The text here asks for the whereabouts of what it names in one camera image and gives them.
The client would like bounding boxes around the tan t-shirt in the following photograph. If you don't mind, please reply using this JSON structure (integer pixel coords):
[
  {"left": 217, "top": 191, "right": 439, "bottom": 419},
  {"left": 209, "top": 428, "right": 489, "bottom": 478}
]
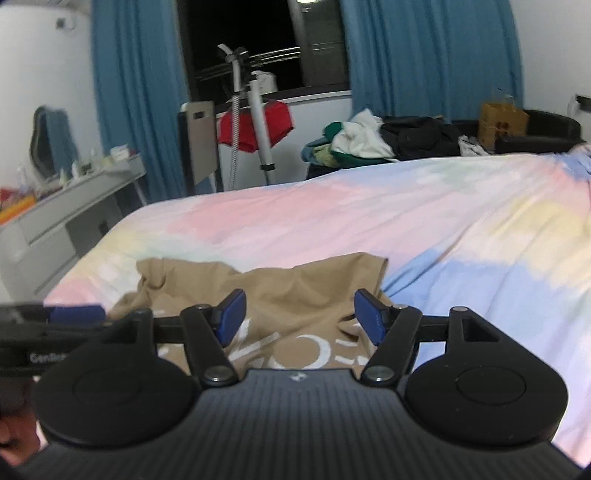
[{"left": 108, "top": 253, "right": 388, "bottom": 373}]

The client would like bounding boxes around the pile of clothes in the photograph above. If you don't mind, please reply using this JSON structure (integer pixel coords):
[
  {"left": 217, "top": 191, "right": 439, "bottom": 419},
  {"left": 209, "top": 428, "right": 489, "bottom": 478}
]
[{"left": 301, "top": 109, "right": 461, "bottom": 170}]

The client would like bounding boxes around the person's left hand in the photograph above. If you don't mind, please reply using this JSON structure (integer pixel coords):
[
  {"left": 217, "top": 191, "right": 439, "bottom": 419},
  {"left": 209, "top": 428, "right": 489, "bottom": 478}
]
[{"left": 1, "top": 377, "right": 40, "bottom": 466}]

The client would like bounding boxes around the white dressing table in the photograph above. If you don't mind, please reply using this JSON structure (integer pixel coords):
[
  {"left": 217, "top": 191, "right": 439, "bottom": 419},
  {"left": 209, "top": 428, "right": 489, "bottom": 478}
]
[{"left": 1, "top": 155, "right": 146, "bottom": 303}]

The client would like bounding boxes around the pastel tie-dye bed cover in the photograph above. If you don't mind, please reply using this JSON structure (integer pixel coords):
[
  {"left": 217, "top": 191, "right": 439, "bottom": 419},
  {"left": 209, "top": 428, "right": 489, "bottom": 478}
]
[{"left": 46, "top": 146, "right": 590, "bottom": 464}]

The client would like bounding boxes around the black sofa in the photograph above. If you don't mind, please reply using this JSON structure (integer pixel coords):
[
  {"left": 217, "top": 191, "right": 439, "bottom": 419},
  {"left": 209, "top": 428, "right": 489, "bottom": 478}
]
[{"left": 303, "top": 109, "right": 585, "bottom": 181}]

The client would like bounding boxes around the red garment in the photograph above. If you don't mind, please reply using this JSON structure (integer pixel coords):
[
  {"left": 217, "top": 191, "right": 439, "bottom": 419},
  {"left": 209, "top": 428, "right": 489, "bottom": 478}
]
[{"left": 217, "top": 100, "right": 294, "bottom": 153}]

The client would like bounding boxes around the brown paper bag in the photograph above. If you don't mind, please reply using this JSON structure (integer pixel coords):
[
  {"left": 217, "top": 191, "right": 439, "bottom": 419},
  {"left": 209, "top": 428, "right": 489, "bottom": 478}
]
[{"left": 478, "top": 102, "right": 529, "bottom": 150}]

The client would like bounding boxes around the left blue curtain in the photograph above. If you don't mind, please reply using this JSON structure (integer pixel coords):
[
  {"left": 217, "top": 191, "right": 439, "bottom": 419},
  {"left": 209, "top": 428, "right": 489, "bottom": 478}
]
[{"left": 91, "top": 1, "right": 189, "bottom": 201}]

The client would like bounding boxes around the blue curtain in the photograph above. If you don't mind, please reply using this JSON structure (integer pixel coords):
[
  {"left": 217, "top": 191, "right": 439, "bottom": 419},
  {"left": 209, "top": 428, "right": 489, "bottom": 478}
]
[
  {"left": 91, "top": 1, "right": 189, "bottom": 201},
  {"left": 339, "top": 0, "right": 524, "bottom": 120}
]

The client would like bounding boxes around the right blue curtain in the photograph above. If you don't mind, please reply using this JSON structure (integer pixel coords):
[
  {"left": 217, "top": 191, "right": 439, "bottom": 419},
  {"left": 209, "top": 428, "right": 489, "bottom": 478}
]
[{"left": 339, "top": 0, "right": 524, "bottom": 120}]

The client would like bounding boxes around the dark window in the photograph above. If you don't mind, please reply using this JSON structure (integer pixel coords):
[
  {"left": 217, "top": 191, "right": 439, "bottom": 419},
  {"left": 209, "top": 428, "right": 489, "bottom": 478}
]
[{"left": 176, "top": 0, "right": 349, "bottom": 105}]

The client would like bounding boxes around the wavy frame mirror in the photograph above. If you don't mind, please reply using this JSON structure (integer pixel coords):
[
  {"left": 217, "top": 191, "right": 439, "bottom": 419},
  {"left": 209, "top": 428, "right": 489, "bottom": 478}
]
[{"left": 29, "top": 105, "right": 79, "bottom": 180}]

